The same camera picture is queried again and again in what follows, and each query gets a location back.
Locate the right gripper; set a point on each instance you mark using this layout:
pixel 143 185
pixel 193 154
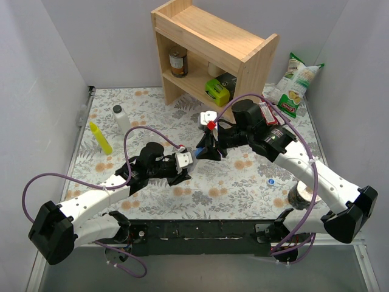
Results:
pixel 219 143

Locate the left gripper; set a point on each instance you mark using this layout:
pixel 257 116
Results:
pixel 177 175

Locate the blue bottle cap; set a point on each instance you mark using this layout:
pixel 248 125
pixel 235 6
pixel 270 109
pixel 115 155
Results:
pixel 198 152

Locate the clear plastic bottle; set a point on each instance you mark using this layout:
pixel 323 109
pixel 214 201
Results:
pixel 150 136

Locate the blue tinted plastic bottle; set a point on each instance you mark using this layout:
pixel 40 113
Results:
pixel 192 167

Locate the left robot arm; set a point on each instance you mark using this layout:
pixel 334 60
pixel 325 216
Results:
pixel 60 228

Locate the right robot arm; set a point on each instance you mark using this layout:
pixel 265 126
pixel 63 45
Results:
pixel 349 206

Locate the yellow squeeze bottle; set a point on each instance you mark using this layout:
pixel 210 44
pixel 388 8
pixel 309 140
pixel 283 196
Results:
pixel 103 143

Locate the white bottle black cap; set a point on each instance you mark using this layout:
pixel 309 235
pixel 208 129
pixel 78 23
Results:
pixel 121 118

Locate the green and black box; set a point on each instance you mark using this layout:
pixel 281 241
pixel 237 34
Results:
pixel 221 89

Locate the red snack packet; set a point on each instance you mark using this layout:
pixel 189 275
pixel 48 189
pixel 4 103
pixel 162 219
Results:
pixel 271 116

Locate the white cup on shelf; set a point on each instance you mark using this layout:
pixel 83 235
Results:
pixel 214 70

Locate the green chips bag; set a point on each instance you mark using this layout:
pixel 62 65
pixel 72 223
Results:
pixel 288 93

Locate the wooden shelf unit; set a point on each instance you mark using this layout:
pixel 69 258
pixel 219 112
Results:
pixel 209 40

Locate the tin can on shelf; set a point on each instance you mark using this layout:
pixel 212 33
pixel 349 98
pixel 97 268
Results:
pixel 178 61

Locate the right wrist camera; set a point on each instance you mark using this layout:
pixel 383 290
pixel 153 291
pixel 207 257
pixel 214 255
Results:
pixel 205 117

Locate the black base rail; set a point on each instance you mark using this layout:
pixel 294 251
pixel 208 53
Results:
pixel 196 237

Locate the aluminium frame rail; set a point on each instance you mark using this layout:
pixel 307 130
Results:
pixel 338 268

